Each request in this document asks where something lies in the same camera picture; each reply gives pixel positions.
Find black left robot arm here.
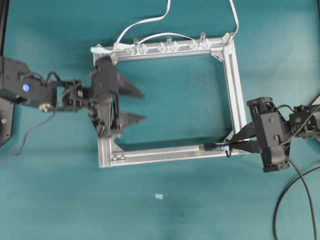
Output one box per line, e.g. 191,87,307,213
0,56,146,137

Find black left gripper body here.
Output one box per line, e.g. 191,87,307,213
89,56,121,138

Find aluminium extrusion frame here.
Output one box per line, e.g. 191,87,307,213
90,36,247,168

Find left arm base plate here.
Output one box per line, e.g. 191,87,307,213
0,98,14,147

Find black usb cable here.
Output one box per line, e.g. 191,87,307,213
199,142,320,240

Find short aluminium post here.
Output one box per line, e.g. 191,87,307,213
199,32,207,49

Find small clear tape piece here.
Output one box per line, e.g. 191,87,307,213
154,193,164,200

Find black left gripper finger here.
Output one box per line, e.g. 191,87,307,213
119,112,147,130
117,73,145,98

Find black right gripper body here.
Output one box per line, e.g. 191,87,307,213
247,97,290,173

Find corner aluminium post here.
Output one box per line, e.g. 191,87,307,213
222,32,235,46

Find white ribbon cable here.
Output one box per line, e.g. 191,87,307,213
90,0,240,54

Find middle aluminium post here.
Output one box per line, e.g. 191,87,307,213
166,35,172,51

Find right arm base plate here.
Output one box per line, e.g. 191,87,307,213
311,95,320,105

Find tall aluminium post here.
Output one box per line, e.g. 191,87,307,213
133,38,140,54

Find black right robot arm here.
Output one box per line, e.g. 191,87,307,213
228,97,320,173

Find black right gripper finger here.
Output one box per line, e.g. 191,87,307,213
229,122,256,143
229,141,261,153

